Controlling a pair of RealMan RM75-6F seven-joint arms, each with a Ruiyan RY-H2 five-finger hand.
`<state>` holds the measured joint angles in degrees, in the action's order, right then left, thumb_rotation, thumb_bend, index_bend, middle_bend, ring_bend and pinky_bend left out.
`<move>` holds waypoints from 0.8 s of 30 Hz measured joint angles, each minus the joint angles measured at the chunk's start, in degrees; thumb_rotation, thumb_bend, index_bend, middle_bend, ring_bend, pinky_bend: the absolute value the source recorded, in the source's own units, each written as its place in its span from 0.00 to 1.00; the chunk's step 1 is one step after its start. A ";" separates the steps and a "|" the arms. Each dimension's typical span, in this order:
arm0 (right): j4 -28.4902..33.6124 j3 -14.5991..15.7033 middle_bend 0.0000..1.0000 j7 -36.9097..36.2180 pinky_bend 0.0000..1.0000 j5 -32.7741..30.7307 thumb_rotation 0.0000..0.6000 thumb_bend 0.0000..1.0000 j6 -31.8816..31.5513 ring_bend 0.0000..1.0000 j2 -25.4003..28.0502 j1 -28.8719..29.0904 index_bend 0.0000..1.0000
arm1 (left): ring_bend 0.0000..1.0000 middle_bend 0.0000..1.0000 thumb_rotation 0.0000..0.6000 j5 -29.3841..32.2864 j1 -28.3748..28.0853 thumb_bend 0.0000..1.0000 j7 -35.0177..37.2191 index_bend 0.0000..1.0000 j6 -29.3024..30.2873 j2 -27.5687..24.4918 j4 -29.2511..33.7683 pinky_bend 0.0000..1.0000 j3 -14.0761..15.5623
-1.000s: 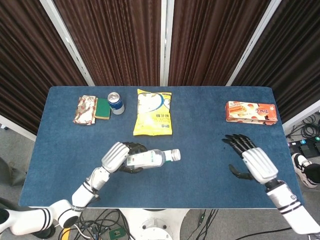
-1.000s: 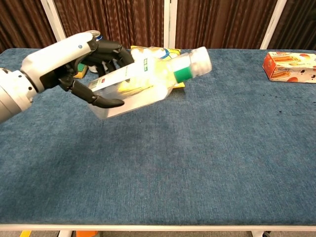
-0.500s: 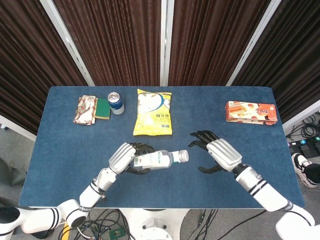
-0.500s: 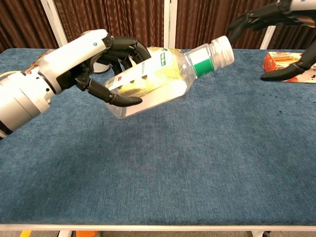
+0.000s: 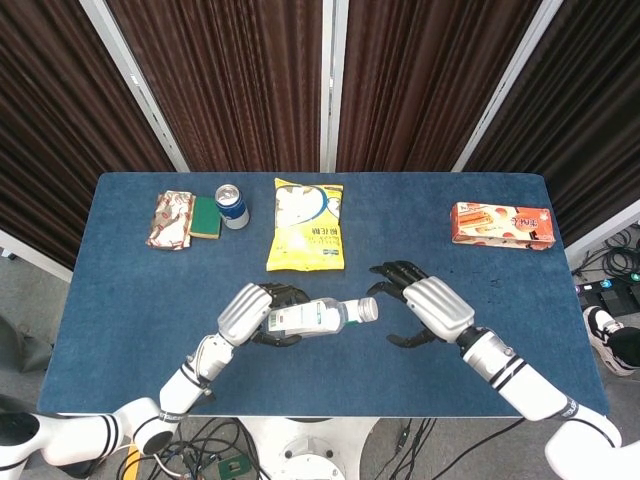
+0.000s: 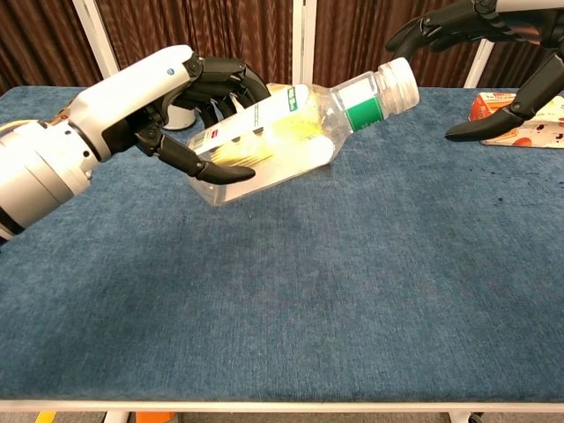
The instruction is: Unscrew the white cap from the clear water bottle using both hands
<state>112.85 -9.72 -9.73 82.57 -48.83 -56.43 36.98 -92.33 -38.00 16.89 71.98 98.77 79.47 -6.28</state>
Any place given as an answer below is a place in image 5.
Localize black cable with connector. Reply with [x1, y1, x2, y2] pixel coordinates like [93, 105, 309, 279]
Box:
[388, 417, 437, 480]

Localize yellow snack bag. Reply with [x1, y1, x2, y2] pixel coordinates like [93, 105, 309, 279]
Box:
[265, 177, 347, 273]

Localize black floor cable bundle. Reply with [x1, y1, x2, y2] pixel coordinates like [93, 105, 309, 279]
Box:
[119, 417, 262, 480]

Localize orange biscuit box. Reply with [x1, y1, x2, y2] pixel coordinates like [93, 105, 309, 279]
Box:
[450, 201, 557, 250]

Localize red white wrapped packet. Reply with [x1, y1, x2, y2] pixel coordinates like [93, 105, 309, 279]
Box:
[145, 190, 196, 250]

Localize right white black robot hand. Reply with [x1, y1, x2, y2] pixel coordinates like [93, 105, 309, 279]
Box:
[367, 259, 476, 349]

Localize white frame post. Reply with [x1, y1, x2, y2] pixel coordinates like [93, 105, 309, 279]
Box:
[319, 0, 350, 174]
[78, 0, 191, 174]
[564, 198, 640, 264]
[0, 228, 75, 284]
[450, 0, 565, 174]

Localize brown pleated curtain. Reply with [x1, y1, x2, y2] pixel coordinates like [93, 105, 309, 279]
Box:
[106, 0, 325, 174]
[0, 0, 177, 270]
[336, 0, 545, 174]
[465, 0, 640, 247]

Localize white floor cable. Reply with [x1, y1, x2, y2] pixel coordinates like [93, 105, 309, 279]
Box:
[119, 447, 187, 480]

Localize clear plastic bottle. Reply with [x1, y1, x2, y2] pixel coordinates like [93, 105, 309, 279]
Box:
[263, 295, 380, 340]

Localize green yellow sponge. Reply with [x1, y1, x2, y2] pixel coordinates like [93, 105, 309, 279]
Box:
[189, 195, 223, 240]

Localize white black sneaker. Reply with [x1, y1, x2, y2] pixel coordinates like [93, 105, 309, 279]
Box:
[582, 305, 640, 378]

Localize black coiled cables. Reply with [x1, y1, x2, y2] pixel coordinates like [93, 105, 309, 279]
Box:
[571, 227, 640, 282]

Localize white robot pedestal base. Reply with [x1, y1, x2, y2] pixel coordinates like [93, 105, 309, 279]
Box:
[234, 417, 377, 480]

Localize green circuit board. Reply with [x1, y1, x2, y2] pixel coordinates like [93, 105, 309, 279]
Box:
[218, 455, 250, 479]

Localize blue soda can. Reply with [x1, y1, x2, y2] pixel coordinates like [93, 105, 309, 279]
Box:
[214, 183, 250, 231]

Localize blue table mat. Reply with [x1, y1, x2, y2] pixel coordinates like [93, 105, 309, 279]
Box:
[37, 172, 609, 418]

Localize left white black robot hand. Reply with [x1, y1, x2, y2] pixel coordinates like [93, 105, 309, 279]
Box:
[216, 281, 312, 348]

